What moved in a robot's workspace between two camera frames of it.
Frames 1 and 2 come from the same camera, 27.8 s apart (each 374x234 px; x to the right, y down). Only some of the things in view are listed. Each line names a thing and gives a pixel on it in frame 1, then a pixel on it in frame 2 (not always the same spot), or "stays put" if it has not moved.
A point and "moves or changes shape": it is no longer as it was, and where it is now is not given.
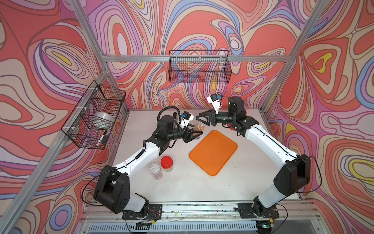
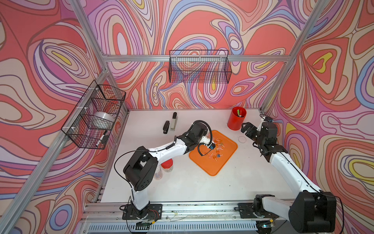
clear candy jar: (200, 126) moves or changes shape
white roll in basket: (102, 120) stays put
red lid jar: (166, 164) stays put
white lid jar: (155, 169) stays put
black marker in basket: (101, 138) stays put
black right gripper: (202, 116) → (252, 128)
